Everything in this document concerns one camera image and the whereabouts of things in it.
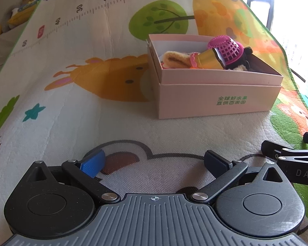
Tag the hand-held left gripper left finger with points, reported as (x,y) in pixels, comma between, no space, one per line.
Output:
(93,162)

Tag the pink mesh basket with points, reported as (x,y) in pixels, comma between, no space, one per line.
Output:
(227,50)

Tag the black plush toy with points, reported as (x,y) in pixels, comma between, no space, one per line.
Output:
(243,57)

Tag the pink ice cream cone toy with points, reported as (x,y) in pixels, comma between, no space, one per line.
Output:
(208,59)

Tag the black window frame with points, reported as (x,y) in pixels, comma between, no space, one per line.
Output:
(269,0)

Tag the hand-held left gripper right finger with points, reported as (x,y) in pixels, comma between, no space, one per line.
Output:
(217,162)

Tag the colourful cartoon play mat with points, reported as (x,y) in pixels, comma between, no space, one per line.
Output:
(79,94)

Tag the pink cardboard box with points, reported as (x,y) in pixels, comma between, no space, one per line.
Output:
(195,94)

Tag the yellow white cushion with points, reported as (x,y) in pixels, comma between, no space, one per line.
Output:
(19,16)

